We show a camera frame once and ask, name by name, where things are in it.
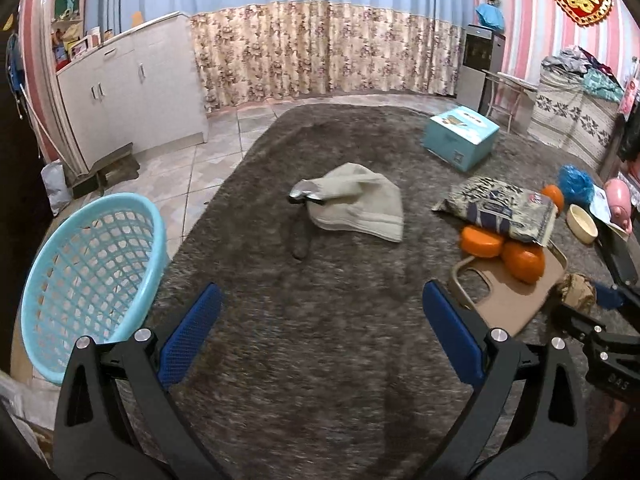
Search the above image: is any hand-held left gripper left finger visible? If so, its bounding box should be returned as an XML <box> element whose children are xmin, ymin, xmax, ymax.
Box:
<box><xmin>52</xmin><ymin>282</ymin><xmax>226</xmax><ymax>480</ymax></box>

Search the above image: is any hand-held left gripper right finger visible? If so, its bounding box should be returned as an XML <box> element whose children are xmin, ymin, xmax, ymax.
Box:
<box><xmin>422</xmin><ymin>280</ymin><xmax>588</xmax><ymax>480</ymax></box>

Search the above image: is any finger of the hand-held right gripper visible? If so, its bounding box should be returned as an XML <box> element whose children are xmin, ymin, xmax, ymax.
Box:
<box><xmin>550</xmin><ymin>302</ymin><xmax>610</xmax><ymax>347</ymax></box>
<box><xmin>594</xmin><ymin>282</ymin><xmax>640</xmax><ymax>312</ymax></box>

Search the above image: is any brown paper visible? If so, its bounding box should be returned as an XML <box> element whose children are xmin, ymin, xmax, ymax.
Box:
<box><xmin>556</xmin><ymin>272</ymin><xmax>597</xmax><ymax>311</ymax></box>

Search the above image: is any orange fruit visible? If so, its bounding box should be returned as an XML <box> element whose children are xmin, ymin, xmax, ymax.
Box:
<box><xmin>501</xmin><ymin>241</ymin><xmax>546</xmax><ymax>284</ymax></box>
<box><xmin>541</xmin><ymin>185</ymin><xmax>566</xmax><ymax>213</ymax></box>
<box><xmin>460</xmin><ymin>225</ymin><xmax>505</xmax><ymax>260</ymax></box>

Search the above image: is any light blue plastic basket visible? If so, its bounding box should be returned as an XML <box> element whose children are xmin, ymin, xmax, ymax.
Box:
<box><xmin>20</xmin><ymin>192</ymin><xmax>171</xmax><ymax>386</ymax></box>

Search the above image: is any black flat case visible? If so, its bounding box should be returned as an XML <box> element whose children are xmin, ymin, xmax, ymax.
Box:
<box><xmin>595</xmin><ymin>220</ymin><xmax>640</xmax><ymax>288</ymax></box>

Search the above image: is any cream bowl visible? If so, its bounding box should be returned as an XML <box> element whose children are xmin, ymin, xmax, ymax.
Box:
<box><xmin>566</xmin><ymin>204</ymin><xmax>599</xmax><ymax>245</ymax></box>

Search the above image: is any pale blue paper sheet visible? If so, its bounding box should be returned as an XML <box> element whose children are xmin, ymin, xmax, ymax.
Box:
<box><xmin>590</xmin><ymin>185</ymin><xmax>631</xmax><ymax>233</ymax></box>

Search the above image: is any pink piggy bank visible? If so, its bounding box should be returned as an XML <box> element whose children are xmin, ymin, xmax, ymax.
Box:
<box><xmin>602</xmin><ymin>177</ymin><xmax>636</xmax><ymax>233</ymax></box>

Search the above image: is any crumpled blue plastic bag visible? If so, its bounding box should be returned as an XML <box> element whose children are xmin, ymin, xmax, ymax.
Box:
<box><xmin>557</xmin><ymin>164</ymin><xmax>596</xmax><ymax>206</ymax></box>

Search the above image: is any grey shaggy rug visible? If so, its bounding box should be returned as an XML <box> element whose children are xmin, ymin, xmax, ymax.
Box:
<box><xmin>82</xmin><ymin>102</ymin><xmax>640</xmax><ymax>480</ymax></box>

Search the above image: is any dark patterned snack bag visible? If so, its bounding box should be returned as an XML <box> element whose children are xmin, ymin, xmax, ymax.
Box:
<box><xmin>432</xmin><ymin>176</ymin><xmax>558</xmax><ymax>248</ymax></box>

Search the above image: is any beige cloth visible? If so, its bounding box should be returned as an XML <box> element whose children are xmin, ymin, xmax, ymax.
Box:
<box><xmin>305</xmin><ymin>162</ymin><xmax>405</xmax><ymax>243</ymax></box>

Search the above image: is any dark wooden stool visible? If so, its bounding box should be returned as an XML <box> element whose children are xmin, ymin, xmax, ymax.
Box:
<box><xmin>70</xmin><ymin>142</ymin><xmax>141</xmax><ymax>198</ymax></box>

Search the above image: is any sofa with patterned cover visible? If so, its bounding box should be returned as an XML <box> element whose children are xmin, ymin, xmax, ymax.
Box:
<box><xmin>527</xmin><ymin>57</ymin><xmax>628</xmax><ymax>171</ymax></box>

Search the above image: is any light blue cardboard box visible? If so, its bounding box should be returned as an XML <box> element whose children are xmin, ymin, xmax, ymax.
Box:
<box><xmin>422</xmin><ymin>106</ymin><xmax>501</xmax><ymax>172</ymax></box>

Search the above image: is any white plastic bag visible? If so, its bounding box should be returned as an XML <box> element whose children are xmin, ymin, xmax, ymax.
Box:
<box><xmin>40</xmin><ymin>160</ymin><xmax>71</xmax><ymax>218</ymax></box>

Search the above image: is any pile of clothes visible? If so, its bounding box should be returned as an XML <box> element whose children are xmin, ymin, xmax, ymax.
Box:
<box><xmin>542</xmin><ymin>45</ymin><xmax>626</xmax><ymax>101</ymax></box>

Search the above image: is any folding table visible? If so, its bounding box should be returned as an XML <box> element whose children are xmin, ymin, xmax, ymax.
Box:
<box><xmin>482</xmin><ymin>71</ymin><xmax>538</xmax><ymax>133</ymax></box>

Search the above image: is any white cabinet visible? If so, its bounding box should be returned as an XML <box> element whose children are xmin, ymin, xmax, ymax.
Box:
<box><xmin>55</xmin><ymin>10</ymin><xmax>208</xmax><ymax>173</ymax></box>

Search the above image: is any mop stick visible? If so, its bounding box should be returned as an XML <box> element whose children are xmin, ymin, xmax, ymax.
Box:
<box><xmin>22</xmin><ymin>85</ymin><xmax>88</xmax><ymax>176</ymax></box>

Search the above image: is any grey water dispenser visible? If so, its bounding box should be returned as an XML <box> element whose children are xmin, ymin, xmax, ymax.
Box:
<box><xmin>456</xmin><ymin>24</ymin><xmax>506</xmax><ymax>116</ymax></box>

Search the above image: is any blue cloth cover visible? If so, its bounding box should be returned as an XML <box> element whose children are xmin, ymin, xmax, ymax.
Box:
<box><xmin>475</xmin><ymin>2</ymin><xmax>506</xmax><ymax>31</ymax></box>

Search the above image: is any blue floral curtain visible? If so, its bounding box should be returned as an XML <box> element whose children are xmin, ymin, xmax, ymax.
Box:
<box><xmin>85</xmin><ymin>0</ymin><xmax>481</xmax><ymax>111</ymax></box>

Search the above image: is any blue hanging cloth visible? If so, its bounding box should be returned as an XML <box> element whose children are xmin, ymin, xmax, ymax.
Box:
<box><xmin>5</xmin><ymin>35</ymin><xmax>27</xmax><ymax>121</ymax></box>

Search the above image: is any beige board with handle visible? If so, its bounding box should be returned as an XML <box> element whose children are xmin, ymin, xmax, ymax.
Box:
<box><xmin>447</xmin><ymin>245</ymin><xmax>568</xmax><ymax>336</ymax></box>

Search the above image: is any white picture frame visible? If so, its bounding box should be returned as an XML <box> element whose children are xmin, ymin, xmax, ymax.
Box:
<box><xmin>67</xmin><ymin>35</ymin><xmax>93</xmax><ymax>61</ymax></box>

